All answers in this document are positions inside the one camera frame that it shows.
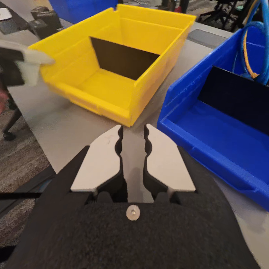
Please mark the person's left hand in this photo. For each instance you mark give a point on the person's left hand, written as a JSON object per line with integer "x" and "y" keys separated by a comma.
{"x": 3, "y": 101}

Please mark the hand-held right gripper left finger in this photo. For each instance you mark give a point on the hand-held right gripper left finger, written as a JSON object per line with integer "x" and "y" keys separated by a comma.
{"x": 96, "y": 168}

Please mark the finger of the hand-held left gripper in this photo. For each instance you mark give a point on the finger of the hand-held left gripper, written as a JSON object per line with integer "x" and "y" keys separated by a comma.
{"x": 29, "y": 54}
{"x": 30, "y": 75}

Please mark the black office chair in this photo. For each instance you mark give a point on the black office chair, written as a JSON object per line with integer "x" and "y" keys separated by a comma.
{"x": 222, "y": 12}

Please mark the blue plastic bin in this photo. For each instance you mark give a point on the blue plastic bin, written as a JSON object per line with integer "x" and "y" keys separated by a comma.
{"x": 218, "y": 143}
{"x": 80, "y": 10}

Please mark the black box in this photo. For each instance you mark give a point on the black box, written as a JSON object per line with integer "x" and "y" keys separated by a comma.
{"x": 46, "y": 21}

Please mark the yellow plastic bin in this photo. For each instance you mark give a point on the yellow plastic bin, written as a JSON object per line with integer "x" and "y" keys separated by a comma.
{"x": 67, "y": 47}

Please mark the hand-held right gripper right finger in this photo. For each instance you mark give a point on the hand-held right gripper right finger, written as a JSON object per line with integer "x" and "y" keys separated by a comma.
{"x": 170, "y": 168}

